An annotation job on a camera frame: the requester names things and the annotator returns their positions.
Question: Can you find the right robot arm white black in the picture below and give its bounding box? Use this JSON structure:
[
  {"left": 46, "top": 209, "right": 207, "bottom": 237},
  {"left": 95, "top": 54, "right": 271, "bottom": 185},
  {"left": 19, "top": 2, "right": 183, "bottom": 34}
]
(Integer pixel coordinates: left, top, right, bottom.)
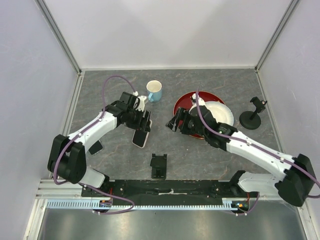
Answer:
[{"left": 166, "top": 105, "right": 317, "bottom": 207}]

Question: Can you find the black round-base phone holder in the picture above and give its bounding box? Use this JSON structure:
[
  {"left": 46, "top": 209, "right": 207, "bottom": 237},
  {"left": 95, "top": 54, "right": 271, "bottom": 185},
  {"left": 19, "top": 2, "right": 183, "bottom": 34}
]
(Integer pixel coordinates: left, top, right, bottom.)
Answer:
[{"left": 239, "top": 96, "right": 268, "bottom": 130}]

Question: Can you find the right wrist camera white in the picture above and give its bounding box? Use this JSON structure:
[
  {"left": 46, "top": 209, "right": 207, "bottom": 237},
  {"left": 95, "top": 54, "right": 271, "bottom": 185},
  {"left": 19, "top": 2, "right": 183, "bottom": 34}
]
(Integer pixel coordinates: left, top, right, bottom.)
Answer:
[{"left": 190, "top": 92, "right": 201, "bottom": 108}]

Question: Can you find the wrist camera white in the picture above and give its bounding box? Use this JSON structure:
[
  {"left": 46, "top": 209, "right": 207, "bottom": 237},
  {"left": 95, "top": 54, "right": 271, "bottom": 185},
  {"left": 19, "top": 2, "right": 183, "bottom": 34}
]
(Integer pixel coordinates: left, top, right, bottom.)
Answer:
[
  {"left": 190, "top": 92, "right": 201, "bottom": 108},
  {"left": 132, "top": 91, "right": 149, "bottom": 112}
]

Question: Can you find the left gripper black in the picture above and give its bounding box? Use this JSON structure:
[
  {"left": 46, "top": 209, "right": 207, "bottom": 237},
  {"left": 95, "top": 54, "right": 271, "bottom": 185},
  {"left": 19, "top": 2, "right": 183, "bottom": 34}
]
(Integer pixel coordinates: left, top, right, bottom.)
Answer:
[{"left": 125, "top": 106, "right": 151, "bottom": 132}]

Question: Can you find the phone with beige case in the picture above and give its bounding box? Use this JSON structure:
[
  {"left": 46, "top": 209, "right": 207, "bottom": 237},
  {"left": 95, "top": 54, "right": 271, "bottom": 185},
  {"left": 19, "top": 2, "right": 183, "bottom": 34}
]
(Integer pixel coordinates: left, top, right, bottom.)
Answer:
[{"left": 131, "top": 130, "right": 150, "bottom": 149}]

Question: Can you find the white paper plate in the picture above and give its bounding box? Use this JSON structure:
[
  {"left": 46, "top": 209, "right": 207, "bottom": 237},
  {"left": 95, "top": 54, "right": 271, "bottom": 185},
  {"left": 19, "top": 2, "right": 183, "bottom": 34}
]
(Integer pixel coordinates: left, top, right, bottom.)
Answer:
[{"left": 205, "top": 101, "right": 234, "bottom": 126}]

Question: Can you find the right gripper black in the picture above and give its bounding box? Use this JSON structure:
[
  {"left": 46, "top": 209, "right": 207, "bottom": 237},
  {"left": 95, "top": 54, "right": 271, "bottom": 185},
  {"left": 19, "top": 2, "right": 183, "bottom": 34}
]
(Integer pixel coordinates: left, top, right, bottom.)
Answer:
[{"left": 165, "top": 106, "right": 207, "bottom": 138}]

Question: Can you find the red round tray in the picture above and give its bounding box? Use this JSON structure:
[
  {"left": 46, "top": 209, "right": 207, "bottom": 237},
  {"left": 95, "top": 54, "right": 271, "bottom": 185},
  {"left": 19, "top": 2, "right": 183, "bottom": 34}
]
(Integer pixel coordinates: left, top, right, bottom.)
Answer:
[{"left": 173, "top": 91, "right": 225, "bottom": 125}]

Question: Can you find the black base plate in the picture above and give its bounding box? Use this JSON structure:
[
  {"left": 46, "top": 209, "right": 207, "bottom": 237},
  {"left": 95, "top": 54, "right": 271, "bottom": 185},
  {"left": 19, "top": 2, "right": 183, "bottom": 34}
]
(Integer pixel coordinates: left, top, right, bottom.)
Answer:
[{"left": 81, "top": 178, "right": 260, "bottom": 207}]

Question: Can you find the black folding phone stand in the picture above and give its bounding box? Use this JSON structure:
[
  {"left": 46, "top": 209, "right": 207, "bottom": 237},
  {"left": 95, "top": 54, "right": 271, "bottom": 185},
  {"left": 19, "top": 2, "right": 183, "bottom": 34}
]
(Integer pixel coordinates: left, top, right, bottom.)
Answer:
[{"left": 150, "top": 153, "right": 168, "bottom": 180}]

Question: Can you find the grey slotted cable duct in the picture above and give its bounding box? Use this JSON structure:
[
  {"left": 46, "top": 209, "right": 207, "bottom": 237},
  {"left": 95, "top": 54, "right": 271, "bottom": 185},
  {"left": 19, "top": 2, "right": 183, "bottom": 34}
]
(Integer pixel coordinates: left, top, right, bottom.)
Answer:
[{"left": 46, "top": 199, "right": 249, "bottom": 211}]

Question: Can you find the aluminium frame rail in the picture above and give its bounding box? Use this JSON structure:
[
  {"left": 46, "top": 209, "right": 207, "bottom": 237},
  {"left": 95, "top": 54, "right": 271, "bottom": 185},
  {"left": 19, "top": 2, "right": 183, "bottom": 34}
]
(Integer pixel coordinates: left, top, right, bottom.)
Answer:
[{"left": 36, "top": 179, "right": 82, "bottom": 199}]

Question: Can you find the blue mug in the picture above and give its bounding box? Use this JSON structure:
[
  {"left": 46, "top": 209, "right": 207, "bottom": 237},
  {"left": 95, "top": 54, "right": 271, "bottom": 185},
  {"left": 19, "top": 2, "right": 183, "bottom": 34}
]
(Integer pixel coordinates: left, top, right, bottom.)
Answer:
[{"left": 146, "top": 80, "right": 163, "bottom": 103}]

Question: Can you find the dark phone with grey case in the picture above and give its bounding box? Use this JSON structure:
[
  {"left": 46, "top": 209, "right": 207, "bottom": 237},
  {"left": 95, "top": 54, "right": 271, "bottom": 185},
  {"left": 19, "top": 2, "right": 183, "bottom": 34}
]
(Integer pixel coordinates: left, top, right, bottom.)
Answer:
[{"left": 88, "top": 140, "right": 103, "bottom": 155}]

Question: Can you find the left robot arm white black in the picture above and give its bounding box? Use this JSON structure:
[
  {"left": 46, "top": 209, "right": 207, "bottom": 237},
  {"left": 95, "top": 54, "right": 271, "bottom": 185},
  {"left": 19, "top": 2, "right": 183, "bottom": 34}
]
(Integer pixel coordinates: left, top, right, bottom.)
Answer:
[{"left": 47, "top": 92, "right": 151, "bottom": 197}]

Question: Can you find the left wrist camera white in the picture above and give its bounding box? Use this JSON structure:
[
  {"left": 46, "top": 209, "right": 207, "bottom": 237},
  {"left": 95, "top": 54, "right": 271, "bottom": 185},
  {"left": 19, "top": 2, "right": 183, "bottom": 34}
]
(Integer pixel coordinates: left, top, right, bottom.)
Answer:
[{"left": 132, "top": 91, "right": 149, "bottom": 112}]

